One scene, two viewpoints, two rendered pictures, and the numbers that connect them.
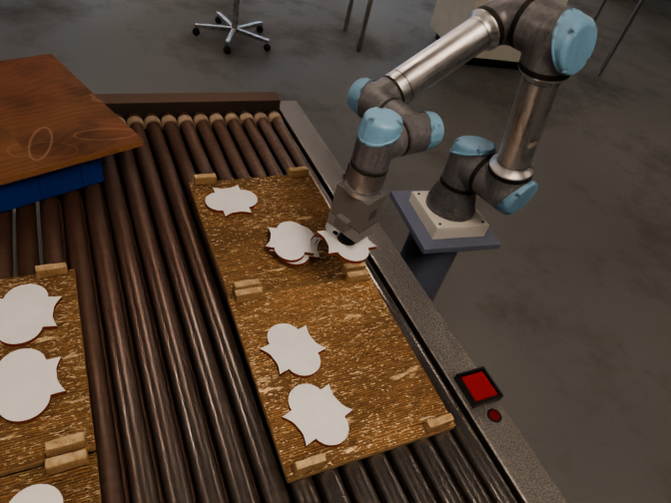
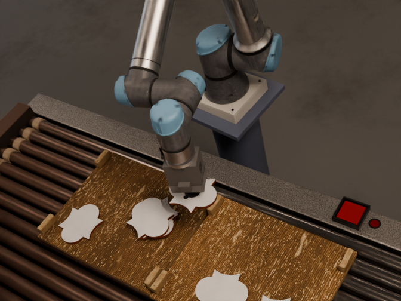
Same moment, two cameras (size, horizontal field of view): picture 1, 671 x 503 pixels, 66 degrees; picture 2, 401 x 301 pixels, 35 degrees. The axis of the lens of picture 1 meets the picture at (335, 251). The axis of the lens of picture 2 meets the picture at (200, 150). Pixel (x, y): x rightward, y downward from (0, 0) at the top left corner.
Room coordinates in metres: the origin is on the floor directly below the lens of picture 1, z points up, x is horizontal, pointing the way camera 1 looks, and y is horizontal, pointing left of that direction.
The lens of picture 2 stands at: (-0.17, 0.12, 2.34)
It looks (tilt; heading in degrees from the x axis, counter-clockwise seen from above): 47 degrees down; 350
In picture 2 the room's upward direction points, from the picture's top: 17 degrees counter-clockwise
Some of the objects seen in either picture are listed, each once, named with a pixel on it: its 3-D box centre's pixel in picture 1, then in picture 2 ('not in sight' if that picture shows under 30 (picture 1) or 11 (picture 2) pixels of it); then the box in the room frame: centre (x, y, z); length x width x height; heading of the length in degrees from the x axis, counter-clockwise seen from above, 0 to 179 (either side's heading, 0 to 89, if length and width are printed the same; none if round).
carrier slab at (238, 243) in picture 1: (275, 228); (127, 217); (0.99, 0.17, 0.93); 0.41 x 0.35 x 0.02; 34
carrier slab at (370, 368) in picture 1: (335, 360); (252, 275); (0.65, -0.06, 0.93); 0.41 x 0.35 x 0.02; 34
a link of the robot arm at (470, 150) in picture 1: (470, 162); (218, 49); (1.33, -0.30, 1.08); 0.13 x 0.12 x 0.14; 47
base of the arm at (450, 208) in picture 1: (454, 194); (224, 77); (1.33, -0.30, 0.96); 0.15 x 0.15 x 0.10
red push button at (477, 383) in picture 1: (477, 387); (351, 213); (0.69, -0.37, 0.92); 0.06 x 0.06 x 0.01; 35
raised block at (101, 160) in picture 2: (298, 172); (102, 158); (1.23, 0.17, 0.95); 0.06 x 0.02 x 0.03; 124
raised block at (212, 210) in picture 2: (356, 276); (215, 205); (0.88, -0.07, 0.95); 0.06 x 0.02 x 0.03; 124
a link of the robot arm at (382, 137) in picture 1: (377, 141); (170, 124); (0.87, -0.02, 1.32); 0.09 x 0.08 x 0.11; 137
